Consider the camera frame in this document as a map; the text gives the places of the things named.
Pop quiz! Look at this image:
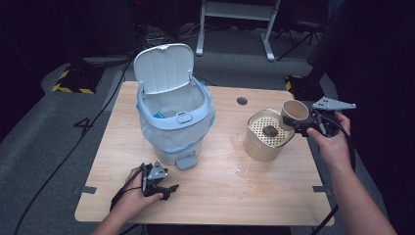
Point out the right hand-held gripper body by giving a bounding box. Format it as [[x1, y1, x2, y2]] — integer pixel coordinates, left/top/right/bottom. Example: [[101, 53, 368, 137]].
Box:
[[295, 96, 357, 138]]

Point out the dark tea leaf clump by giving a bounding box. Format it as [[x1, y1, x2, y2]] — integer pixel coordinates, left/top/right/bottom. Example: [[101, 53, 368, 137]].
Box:
[[261, 125, 279, 137]]

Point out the white metal table frame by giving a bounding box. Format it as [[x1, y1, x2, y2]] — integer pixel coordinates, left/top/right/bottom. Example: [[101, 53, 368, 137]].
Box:
[[195, 0, 282, 63]]

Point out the brown paper cup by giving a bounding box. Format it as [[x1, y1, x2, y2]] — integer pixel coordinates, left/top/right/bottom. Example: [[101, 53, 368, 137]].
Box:
[[279, 99, 310, 132]]

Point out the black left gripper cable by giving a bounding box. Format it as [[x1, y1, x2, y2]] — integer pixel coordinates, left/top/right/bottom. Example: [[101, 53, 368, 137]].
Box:
[[109, 163, 146, 212]]

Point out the person's left hand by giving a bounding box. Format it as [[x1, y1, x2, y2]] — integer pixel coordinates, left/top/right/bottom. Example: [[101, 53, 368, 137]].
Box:
[[111, 166, 164, 223]]

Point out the white pedal trash can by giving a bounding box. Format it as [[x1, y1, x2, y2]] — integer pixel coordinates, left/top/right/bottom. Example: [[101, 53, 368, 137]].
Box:
[[132, 42, 216, 171]]

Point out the black floor cable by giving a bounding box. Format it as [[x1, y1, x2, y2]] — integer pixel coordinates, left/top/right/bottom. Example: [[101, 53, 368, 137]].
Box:
[[12, 58, 135, 235]]

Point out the yellow black striped stand base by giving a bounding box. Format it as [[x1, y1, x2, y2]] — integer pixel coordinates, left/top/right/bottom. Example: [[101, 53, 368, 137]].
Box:
[[284, 74, 324, 101], [51, 67, 99, 96]]

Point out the beige container with strainer top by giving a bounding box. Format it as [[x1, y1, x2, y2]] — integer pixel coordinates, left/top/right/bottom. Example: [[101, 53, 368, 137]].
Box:
[[243, 108, 297, 164]]

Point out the black tripod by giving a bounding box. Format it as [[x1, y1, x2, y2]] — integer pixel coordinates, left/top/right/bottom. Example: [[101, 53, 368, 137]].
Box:
[[276, 19, 327, 63]]

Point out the translucent plastic bin liner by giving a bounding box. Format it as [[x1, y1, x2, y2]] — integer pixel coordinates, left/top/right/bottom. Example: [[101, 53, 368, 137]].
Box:
[[136, 81, 216, 155]]

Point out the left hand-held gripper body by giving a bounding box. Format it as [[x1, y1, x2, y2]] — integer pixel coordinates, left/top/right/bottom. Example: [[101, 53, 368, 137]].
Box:
[[140, 160, 170, 197]]

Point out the person's right hand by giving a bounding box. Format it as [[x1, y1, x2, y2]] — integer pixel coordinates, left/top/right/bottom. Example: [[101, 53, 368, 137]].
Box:
[[306, 112, 355, 171]]

